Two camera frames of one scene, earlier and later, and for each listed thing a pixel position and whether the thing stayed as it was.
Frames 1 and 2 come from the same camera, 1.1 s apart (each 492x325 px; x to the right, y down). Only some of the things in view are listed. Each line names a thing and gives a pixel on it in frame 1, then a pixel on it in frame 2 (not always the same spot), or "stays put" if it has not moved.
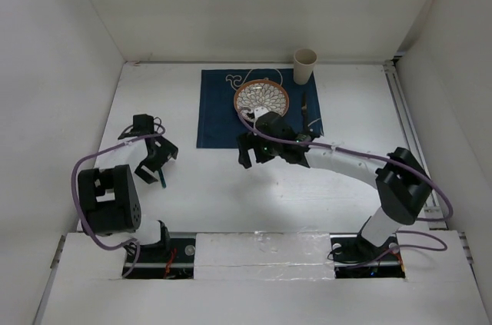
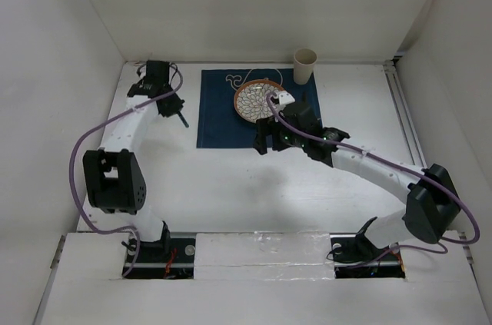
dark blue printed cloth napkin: (219, 125) stays put
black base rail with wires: (352, 258) stays put
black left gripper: (166, 150) → (172, 111)
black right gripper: (245, 143) → (260, 140)
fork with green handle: (161, 178) → (183, 119)
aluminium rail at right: (434, 217) stays put
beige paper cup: (304, 60) stays put
